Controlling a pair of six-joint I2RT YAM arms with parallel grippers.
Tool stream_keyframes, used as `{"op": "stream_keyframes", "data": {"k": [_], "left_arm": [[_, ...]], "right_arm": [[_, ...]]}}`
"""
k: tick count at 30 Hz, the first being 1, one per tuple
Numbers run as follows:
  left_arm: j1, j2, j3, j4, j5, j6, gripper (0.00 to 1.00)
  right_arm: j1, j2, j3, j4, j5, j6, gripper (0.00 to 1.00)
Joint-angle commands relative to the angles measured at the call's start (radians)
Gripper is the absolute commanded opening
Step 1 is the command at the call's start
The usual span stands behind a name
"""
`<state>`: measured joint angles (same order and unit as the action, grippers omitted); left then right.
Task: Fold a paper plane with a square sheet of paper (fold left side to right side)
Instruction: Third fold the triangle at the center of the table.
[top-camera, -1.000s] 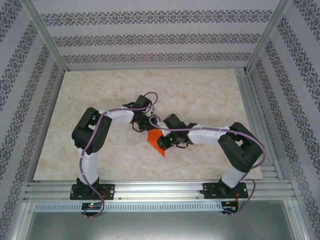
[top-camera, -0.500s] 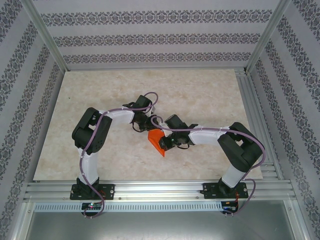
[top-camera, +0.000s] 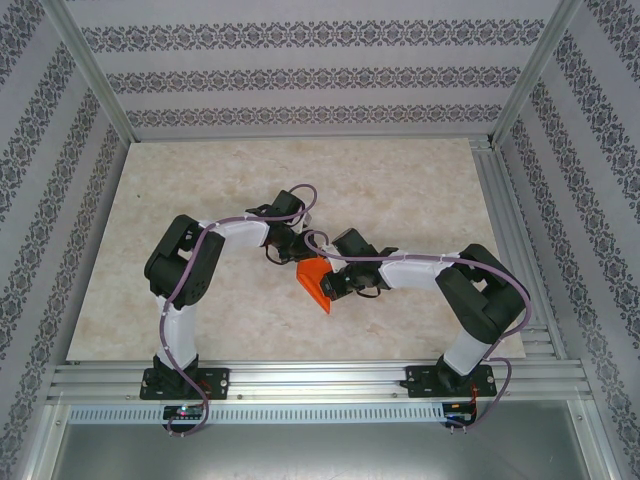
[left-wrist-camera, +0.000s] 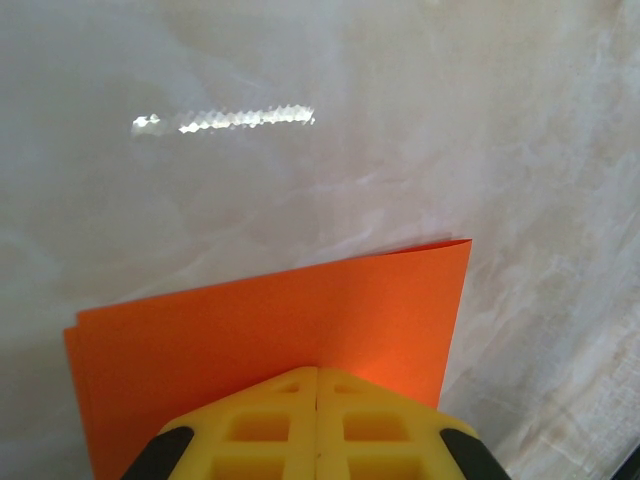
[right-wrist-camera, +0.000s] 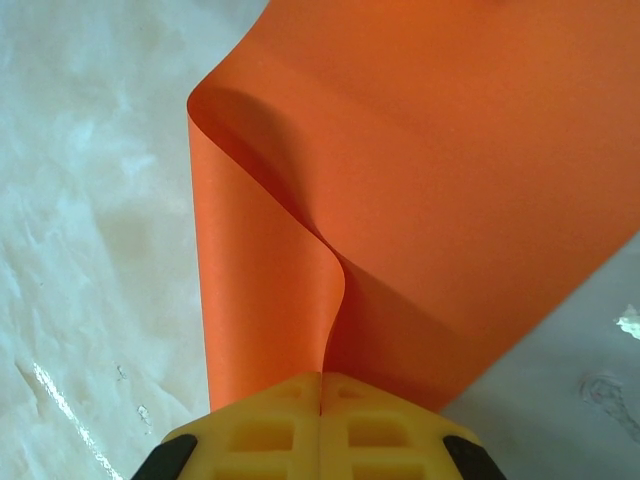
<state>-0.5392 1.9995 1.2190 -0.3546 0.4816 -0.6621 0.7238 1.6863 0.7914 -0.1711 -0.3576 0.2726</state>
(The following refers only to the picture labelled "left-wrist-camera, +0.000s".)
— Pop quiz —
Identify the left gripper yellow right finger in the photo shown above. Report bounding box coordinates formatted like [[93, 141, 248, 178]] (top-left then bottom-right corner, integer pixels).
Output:
[[317, 367, 511, 480]]

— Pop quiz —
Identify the orange square paper sheet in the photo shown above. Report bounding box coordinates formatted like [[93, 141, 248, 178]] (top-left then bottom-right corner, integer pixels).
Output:
[[63, 238, 474, 480]]

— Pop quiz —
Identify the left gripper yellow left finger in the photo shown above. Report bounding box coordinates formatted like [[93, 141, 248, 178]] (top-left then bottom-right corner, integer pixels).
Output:
[[119, 366, 319, 480]]

